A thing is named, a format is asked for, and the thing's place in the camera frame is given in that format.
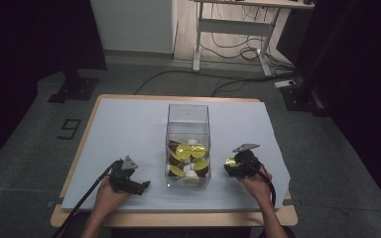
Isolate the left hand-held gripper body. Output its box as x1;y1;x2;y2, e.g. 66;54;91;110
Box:
108;155;140;194

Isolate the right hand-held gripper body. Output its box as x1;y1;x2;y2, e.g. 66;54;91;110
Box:
229;143;263;179

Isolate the yellow-lidded coffee capsule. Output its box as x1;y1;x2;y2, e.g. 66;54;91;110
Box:
224;156;241;169

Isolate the clear plastic box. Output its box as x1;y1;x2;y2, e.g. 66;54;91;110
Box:
164;103;212;190

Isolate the person's right hand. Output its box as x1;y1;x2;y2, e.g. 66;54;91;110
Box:
237;165;275;208

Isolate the person's left hand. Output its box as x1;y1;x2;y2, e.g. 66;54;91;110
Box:
93;176;131;216

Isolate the white table sheet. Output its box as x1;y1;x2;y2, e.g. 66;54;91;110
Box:
61;97;293;213

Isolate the wooden table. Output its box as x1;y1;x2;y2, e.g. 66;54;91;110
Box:
50;93;300;229

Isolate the grey tape strip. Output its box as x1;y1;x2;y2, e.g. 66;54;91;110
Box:
282;197;302;207

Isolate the black stand base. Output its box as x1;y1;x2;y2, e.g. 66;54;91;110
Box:
280;82;329;117
47;68;100;104

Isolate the white power strip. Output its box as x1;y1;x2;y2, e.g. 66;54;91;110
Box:
273;79;298;89

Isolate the dark curtain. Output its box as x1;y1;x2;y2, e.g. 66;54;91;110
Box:
293;0;381;219
0;0;108;173

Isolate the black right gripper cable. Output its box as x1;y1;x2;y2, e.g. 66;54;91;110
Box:
242;160;277;207

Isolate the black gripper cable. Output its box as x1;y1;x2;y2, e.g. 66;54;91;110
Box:
51;160;124;238
242;160;277;207

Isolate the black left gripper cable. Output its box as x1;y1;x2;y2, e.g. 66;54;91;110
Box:
51;160;124;238

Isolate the tangle of black cables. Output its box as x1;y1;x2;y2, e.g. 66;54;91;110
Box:
199;3;296;77

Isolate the black floor cable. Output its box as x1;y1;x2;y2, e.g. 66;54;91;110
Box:
133;68;296;98

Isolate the white metal table frame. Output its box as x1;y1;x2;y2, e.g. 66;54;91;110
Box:
190;0;316;77

